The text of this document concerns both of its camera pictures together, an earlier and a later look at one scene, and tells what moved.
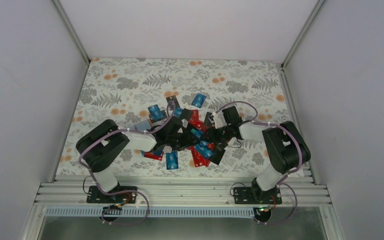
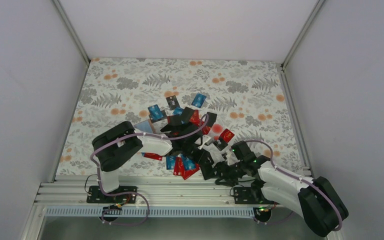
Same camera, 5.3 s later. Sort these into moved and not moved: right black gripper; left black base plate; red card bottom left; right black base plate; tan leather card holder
Moved: right black gripper
Not moved: tan leather card holder; red card bottom left; left black base plate; right black base plate
